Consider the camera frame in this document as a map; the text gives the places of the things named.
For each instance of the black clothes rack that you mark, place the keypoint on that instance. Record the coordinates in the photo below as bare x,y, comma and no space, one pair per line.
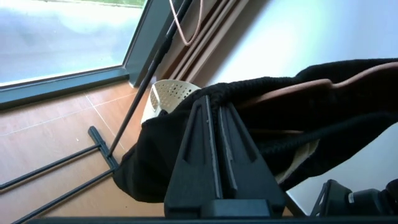
104,149

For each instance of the window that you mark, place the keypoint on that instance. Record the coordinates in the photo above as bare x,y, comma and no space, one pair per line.
62,37

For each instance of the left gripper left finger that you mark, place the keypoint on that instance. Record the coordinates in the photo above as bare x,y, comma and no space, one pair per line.
192,161

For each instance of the black trousers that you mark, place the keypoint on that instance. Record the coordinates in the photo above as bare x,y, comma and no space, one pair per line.
149,161

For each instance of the beige curtain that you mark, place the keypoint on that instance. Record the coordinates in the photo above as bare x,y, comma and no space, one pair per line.
211,31

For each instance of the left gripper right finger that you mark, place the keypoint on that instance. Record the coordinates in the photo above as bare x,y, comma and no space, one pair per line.
248,168

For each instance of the white laundry basket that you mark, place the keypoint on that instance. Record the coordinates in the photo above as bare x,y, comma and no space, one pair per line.
174,96

